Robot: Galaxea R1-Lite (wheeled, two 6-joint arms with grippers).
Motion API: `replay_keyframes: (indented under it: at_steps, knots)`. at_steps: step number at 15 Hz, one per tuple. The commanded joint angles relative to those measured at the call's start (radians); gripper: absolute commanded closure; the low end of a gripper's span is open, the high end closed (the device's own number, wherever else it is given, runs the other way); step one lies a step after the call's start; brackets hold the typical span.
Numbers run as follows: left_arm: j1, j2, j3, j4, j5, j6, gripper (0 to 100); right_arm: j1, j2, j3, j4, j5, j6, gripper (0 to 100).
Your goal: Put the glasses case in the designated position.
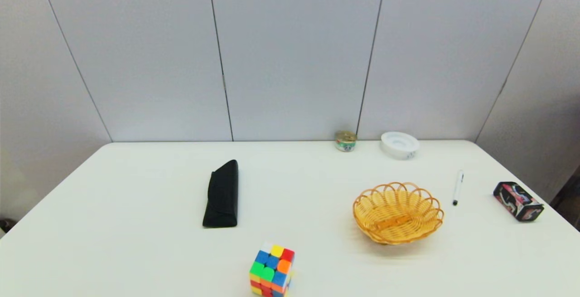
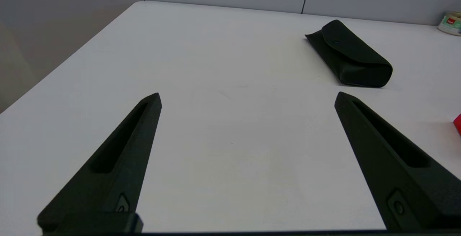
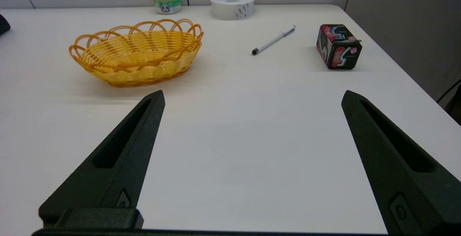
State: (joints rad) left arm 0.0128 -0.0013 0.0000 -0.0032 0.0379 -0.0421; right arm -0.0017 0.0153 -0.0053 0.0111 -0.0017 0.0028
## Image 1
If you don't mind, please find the multicoloured puzzle cube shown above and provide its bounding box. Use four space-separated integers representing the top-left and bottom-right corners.
249 242 295 297

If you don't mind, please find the white marker pen black cap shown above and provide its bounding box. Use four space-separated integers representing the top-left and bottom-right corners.
452 170 464 206

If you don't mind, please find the black red printed box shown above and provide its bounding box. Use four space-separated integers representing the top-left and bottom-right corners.
493 181 545 222

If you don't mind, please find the white round dish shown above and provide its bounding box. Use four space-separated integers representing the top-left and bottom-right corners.
381 131 420 160

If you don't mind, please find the small tin can green label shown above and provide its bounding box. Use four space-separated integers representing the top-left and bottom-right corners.
335 131 358 152

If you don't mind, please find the black glasses case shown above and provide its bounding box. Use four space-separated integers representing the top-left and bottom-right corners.
203 160 239 229

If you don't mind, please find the dark furniture behind table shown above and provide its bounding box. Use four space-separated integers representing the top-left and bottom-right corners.
551 166 580 232

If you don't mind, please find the yellow wicker basket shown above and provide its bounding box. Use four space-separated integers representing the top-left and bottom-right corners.
353 182 445 245

